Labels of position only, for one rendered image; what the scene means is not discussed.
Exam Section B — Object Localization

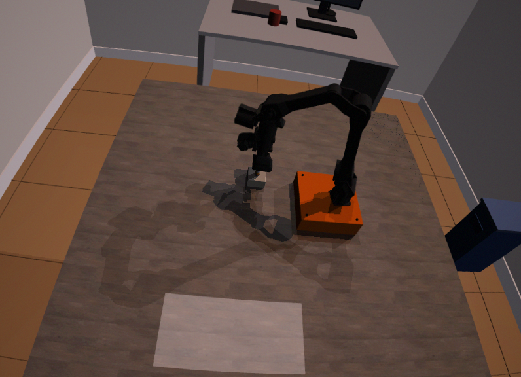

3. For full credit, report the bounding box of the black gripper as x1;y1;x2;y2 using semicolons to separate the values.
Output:
252;126;276;172

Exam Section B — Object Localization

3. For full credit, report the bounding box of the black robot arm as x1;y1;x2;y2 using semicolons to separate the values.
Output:
234;83;372;206

